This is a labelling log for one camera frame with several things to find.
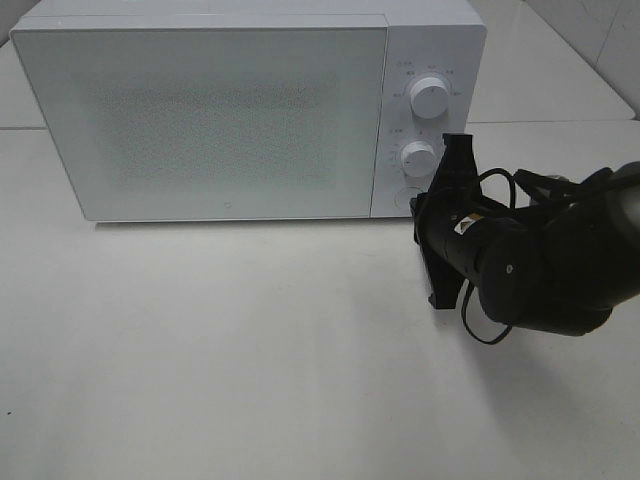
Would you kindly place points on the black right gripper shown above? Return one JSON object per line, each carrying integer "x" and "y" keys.
{"x": 458, "y": 234}

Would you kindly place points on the white microwave oven body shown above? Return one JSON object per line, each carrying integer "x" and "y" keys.
{"x": 446, "y": 39}

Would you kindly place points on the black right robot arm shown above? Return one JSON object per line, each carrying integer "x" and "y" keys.
{"x": 560, "y": 264}

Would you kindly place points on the white dial knob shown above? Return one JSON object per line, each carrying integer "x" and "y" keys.
{"x": 429, "y": 96}
{"x": 418, "y": 159}

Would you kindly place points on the white microwave door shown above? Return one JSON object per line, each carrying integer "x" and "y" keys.
{"x": 205, "y": 125}

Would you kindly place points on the round white door button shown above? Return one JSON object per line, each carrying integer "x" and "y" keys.
{"x": 404, "y": 197}

